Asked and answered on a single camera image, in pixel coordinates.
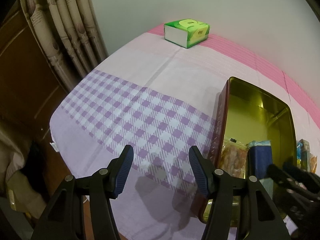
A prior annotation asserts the blue triangular candy packet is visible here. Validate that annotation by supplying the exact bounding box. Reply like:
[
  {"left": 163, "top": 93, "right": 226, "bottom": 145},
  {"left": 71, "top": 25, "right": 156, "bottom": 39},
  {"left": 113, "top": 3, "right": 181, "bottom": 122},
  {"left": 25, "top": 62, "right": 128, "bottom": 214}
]
[{"left": 297, "top": 139, "right": 310, "bottom": 170}]

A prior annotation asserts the navy blue snack pack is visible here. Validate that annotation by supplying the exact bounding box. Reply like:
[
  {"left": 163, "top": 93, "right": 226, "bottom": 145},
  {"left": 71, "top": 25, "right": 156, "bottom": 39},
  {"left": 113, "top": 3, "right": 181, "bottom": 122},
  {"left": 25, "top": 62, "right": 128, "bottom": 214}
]
[{"left": 246, "top": 139, "right": 275, "bottom": 196}]

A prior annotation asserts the clear fried twist snack bag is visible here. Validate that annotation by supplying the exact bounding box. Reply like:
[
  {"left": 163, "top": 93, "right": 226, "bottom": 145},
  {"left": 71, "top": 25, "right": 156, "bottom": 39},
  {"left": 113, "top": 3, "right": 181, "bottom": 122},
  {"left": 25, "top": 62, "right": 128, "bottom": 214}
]
[{"left": 217, "top": 137, "right": 248, "bottom": 179}]

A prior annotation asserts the orange snack packet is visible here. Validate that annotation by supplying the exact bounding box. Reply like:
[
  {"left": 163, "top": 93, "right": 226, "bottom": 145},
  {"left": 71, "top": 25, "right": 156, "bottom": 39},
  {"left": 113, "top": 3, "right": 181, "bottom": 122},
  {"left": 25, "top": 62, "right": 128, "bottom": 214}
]
[{"left": 308, "top": 154, "right": 317, "bottom": 173}]

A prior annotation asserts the gold toffee tin box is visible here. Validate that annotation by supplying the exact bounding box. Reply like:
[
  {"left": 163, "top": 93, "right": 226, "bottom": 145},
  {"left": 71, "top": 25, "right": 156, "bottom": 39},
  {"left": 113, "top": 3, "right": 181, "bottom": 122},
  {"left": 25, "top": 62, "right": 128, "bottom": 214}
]
[{"left": 191, "top": 76, "right": 298, "bottom": 228}]

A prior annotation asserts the dark wooden cabinet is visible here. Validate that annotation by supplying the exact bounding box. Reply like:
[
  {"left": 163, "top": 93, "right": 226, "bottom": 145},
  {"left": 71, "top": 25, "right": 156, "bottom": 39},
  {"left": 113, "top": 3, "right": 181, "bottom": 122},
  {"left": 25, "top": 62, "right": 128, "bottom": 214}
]
[{"left": 1, "top": 4, "right": 70, "bottom": 201}]

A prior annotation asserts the pink purple checked tablecloth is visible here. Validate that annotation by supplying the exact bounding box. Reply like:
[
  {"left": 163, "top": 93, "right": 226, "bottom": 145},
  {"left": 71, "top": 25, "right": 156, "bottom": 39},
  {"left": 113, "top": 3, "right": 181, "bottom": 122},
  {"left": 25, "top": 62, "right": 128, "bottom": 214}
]
[{"left": 50, "top": 25, "right": 319, "bottom": 239}]

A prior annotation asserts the green tissue pack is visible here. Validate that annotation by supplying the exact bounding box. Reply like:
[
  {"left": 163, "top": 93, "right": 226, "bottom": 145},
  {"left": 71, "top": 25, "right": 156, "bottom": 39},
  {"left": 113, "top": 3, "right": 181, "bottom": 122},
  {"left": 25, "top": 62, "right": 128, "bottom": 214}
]
[{"left": 164, "top": 19, "right": 210, "bottom": 49}]

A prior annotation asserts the beige patterned curtain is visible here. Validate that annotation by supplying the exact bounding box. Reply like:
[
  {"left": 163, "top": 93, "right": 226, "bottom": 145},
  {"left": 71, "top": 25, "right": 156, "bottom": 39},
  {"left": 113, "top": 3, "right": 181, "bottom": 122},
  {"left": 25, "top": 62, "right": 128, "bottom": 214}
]
[{"left": 20, "top": 0, "right": 107, "bottom": 91}]

